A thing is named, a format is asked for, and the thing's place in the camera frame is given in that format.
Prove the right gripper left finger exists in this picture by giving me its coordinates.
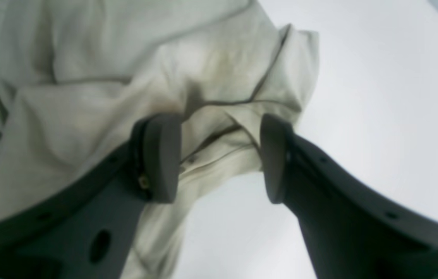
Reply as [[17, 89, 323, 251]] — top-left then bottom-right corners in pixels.
[[0, 113, 181, 279]]

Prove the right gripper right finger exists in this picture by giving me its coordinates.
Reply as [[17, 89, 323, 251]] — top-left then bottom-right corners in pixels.
[[261, 114, 438, 279]]

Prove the beige T-shirt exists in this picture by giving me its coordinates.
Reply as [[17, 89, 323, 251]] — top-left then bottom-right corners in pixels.
[[0, 0, 319, 279]]

